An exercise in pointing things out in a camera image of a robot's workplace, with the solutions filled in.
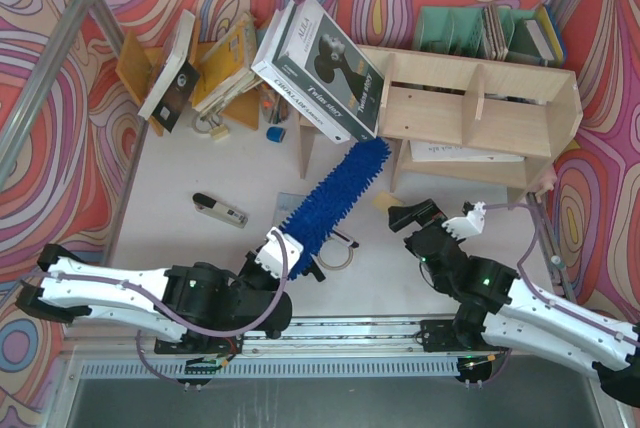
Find roll of beige tape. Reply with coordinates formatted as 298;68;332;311
317;241;354;271

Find blue microfibre duster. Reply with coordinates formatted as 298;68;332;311
280;138;391;280

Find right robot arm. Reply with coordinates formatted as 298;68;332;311
388;200;639;407

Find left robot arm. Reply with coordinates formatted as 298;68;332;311
16;244;293;354

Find white papers on shelf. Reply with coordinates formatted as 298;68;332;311
409;141;524;162

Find black plastic clip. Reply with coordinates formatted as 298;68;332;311
310;265;326;282

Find blue yellow calculator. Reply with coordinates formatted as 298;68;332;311
272;192;305;227

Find small blue box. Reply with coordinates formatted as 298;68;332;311
266;126;286;143

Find brass padlock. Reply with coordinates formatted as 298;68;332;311
192;115;229;141

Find brown notebooks in organiser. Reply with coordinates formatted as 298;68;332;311
479;4;508;61

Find pencils bundle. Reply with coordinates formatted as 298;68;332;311
258;83;290;125

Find teal desk organiser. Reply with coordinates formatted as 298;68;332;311
412;4;553;67

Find blue grey book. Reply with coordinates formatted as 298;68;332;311
523;5;567;68

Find white Chokladfabriken book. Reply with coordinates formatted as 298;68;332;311
251;1;351;144

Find white book black cover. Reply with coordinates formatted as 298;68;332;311
138;10;200;132

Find yellow worn books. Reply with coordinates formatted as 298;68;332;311
192;11;258;117

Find yellow wooden book rack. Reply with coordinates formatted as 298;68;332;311
116;17;260;136

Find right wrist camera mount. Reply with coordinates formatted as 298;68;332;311
442;202;486;241

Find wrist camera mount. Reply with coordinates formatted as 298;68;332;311
256;227;304;279
442;202;486;241

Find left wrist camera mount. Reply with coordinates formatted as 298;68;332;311
256;227;304;279

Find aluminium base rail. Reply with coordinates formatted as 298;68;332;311
64;317;601;357

